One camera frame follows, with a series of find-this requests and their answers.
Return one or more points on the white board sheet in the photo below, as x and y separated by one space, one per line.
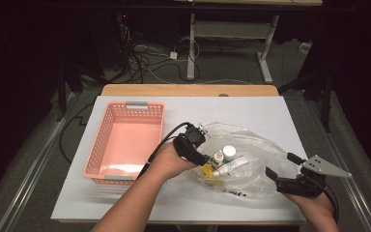
180 106

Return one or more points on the clear plastic bag smiley print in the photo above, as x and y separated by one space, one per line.
261 154

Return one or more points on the metal floor rail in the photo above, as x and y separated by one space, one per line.
360 199
32 174

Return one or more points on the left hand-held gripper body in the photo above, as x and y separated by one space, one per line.
190 140

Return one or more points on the black stand leg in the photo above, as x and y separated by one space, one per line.
61 96
327 103

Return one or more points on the white metal desk frame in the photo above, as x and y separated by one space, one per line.
232 29

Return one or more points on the white ointment tube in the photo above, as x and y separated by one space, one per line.
233 165

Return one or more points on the white power adapter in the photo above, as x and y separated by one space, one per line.
173 55

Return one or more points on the person's left hand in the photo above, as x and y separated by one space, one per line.
165 164

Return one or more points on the small white box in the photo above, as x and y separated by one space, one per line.
305 47

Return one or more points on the pink plastic basket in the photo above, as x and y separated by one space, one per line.
132 145

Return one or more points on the white-capped small jar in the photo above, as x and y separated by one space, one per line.
229 151

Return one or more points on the person's right hand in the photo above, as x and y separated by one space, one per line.
317 206

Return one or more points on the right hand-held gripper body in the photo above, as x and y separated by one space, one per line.
302 187

